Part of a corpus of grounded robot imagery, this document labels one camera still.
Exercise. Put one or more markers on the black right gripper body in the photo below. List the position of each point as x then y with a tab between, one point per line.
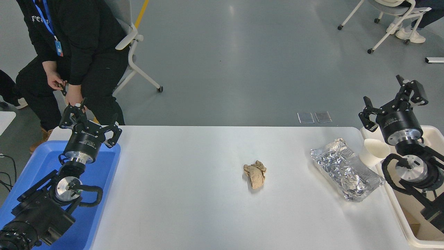
400	122

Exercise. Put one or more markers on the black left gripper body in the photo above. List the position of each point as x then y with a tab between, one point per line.
85	142

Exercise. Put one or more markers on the small black tool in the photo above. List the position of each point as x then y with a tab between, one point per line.
62	88

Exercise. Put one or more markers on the white paper cup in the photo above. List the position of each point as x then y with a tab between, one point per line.
373	152

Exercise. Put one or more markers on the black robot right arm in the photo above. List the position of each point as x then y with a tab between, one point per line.
411	166

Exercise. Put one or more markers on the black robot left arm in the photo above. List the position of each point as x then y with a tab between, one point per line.
38	208

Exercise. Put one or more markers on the person's left hand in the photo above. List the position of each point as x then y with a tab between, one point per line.
73	95

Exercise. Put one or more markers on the person's right hand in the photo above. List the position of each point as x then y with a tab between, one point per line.
54	79

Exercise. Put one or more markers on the blue plastic tray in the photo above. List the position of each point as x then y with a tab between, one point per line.
104	166

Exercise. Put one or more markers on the white bar on floor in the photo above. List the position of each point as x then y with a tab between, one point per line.
435	60

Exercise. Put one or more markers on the clear floor plate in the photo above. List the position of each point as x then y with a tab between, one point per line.
323	117
305	117

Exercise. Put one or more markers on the person with white shoes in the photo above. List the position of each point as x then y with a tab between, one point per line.
411	34

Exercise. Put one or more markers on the crumpled foil tray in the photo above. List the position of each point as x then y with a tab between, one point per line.
343	166

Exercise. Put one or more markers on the white side table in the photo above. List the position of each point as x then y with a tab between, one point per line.
5	119

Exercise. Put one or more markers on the blue id badge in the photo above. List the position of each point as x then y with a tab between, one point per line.
59	48

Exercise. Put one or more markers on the person with dark trousers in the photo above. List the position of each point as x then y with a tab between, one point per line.
8	88

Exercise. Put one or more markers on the seated person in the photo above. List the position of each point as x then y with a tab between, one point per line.
86	34

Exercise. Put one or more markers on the white grey office chair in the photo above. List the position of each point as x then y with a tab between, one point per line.
388	7

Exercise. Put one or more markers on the large pale bin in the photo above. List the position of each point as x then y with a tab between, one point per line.
399	215

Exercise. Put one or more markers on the white swivel chair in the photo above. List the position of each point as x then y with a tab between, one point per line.
133	38

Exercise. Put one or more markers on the crumpled tan paper ball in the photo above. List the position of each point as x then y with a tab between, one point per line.
256	175

